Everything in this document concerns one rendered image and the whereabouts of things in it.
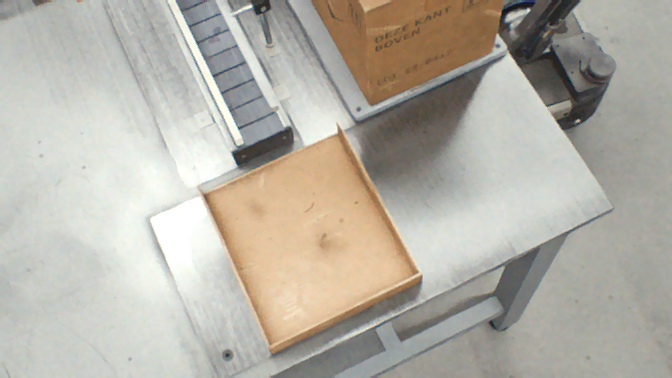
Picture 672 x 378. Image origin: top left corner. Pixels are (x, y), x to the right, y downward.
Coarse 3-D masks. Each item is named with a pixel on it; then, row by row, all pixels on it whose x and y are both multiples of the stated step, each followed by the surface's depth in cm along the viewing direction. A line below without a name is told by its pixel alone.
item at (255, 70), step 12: (216, 0) 134; (228, 12) 133; (228, 24) 132; (240, 36) 131; (240, 48) 130; (252, 60) 129; (252, 72) 128; (264, 84) 127; (264, 96) 127; (276, 108) 125
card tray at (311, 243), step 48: (336, 144) 136; (240, 192) 133; (288, 192) 133; (336, 192) 132; (240, 240) 130; (288, 240) 129; (336, 240) 129; (384, 240) 128; (288, 288) 126; (336, 288) 126; (384, 288) 125; (288, 336) 119
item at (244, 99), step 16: (176, 0) 144; (192, 0) 144; (208, 0) 144; (192, 16) 143; (208, 16) 143; (192, 32) 141; (208, 32) 141; (224, 32) 141; (208, 48) 140; (224, 48) 140; (208, 64) 139; (224, 64) 138; (240, 64) 138; (224, 80) 137; (240, 80) 137; (224, 96) 136; (240, 96) 136; (256, 96) 135; (240, 112) 134; (256, 112) 134; (272, 112) 134; (240, 128) 133; (256, 128) 133; (272, 128) 133
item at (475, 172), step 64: (0, 0) 153; (64, 0) 152; (128, 0) 151; (0, 64) 147; (64, 64) 147; (128, 64) 146; (320, 64) 143; (512, 64) 140; (0, 128) 142; (64, 128) 141; (128, 128) 140; (192, 128) 139; (320, 128) 138; (384, 128) 137; (448, 128) 136; (512, 128) 135; (0, 192) 137; (64, 192) 136; (128, 192) 135; (192, 192) 134; (384, 192) 132; (448, 192) 131; (512, 192) 131; (576, 192) 130; (0, 256) 132; (64, 256) 131; (128, 256) 131; (192, 256) 130; (448, 256) 127; (512, 256) 126; (0, 320) 128; (64, 320) 127; (128, 320) 126; (192, 320) 126; (384, 320) 124
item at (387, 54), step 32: (320, 0) 138; (352, 0) 116; (384, 0) 112; (416, 0) 115; (448, 0) 119; (480, 0) 122; (352, 32) 125; (384, 32) 118; (416, 32) 122; (448, 32) 127; (480, 32) 131; (352, 64) 135; (384, 64) 126; (416, 64) 131; (448, 64) 136; (384, 96) 135
